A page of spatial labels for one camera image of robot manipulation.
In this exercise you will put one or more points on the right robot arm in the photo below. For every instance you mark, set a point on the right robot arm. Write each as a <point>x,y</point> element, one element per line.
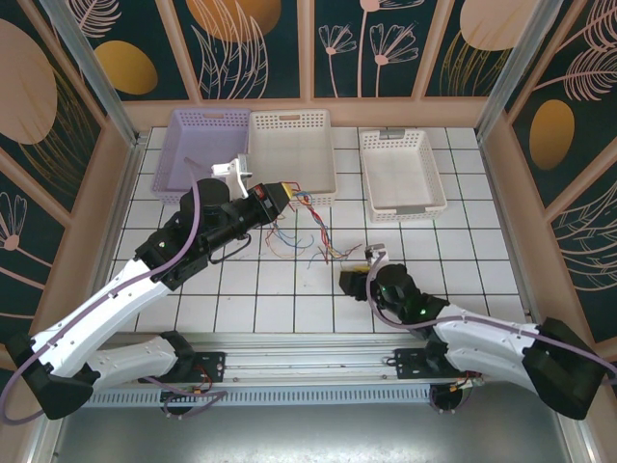
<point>487,357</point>

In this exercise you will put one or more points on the small white plastic basket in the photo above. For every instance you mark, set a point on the small white plastic basket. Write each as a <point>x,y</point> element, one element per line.
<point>400,178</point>

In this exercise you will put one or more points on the large white plastic basket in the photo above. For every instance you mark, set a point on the large white plastic basket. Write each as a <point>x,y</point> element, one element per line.
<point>294,154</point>

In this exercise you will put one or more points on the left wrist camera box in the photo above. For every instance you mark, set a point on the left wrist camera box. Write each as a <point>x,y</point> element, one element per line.
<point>226,169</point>

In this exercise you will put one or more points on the grey metal panel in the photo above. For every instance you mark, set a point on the grey metal panel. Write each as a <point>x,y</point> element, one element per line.
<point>308,434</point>

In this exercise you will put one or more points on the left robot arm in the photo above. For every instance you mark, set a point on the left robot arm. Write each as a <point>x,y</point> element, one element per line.
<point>96,308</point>

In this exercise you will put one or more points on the purple plastic basket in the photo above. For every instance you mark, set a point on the purple plastic basket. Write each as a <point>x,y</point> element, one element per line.
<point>207,144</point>

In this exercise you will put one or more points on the aluminium side rail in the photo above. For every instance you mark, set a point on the aluminium side rail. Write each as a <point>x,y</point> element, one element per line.
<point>120,212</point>
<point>501,217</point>

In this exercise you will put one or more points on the aluminium frame post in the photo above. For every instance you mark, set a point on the aluminium frame post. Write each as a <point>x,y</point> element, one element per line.
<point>511,67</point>
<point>91,62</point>

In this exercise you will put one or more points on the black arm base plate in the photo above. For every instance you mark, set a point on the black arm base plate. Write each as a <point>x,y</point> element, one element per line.
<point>212,366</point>
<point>410,364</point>

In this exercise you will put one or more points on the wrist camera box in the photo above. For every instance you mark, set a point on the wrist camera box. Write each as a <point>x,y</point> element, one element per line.
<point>226,169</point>
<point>373,253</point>

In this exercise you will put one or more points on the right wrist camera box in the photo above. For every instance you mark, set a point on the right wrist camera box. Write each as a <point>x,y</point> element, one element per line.
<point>373,253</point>

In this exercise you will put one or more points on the aluminium mounting rail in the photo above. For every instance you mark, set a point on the aluminium mounting rail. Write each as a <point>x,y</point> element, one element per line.
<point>308,362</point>

